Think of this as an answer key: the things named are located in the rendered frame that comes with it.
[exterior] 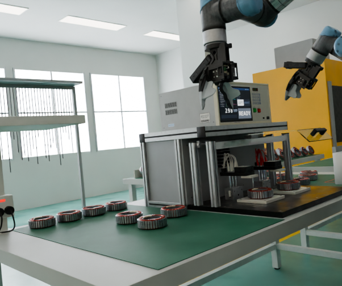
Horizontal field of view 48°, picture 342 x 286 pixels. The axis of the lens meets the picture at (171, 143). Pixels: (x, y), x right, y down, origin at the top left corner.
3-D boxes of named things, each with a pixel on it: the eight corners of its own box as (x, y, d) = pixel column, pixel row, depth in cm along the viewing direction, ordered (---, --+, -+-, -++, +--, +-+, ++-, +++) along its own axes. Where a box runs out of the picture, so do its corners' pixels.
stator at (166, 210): (191, 215, 161) (191, 206, 161) (166, 219, 156) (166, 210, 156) (180, 211, 171) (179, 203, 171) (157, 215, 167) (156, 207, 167)
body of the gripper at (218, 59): (223, 80, 115) (219, 40, 115) (202, 85, 122) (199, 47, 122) (239, 81, 120) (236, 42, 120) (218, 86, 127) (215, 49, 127)
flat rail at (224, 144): (287, 140, 208) (286, 135, 208) (212, 150, 165) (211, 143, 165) (284, 141, 208) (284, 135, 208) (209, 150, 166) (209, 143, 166)
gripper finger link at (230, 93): (243, 107, 124) (230, 83, 120) (229, 109, 128) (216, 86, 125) (247, 101, 126) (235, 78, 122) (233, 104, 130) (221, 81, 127)
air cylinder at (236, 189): (243, 197, 182) (242, 185, 182) (233, 200, 177) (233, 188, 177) (234, 197, 186) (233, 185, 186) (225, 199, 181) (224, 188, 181)
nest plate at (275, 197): (284, 197, 171) (284, 195, 171) (266, 204, 161) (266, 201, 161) (255, 196, 182) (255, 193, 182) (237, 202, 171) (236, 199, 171)
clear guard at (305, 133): (333, 138, 189) (332, 126, 189) (309, 142, 173) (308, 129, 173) (274, 142, 213) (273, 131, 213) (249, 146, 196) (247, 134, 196)
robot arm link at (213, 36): (197, 33, 122) (214, 36, 127) (198, 48, 122) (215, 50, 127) (215, 26, 116) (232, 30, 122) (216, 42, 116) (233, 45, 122)
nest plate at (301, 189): (311, 189, 188) (310, 186, 188) (295, 194, 177) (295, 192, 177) (283, 188, 199) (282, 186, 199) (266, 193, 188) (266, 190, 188)
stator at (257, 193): (279, 196, 170) (278, 187, 170) (263, 200, 163) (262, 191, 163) (258, 194, 179) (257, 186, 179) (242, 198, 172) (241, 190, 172)
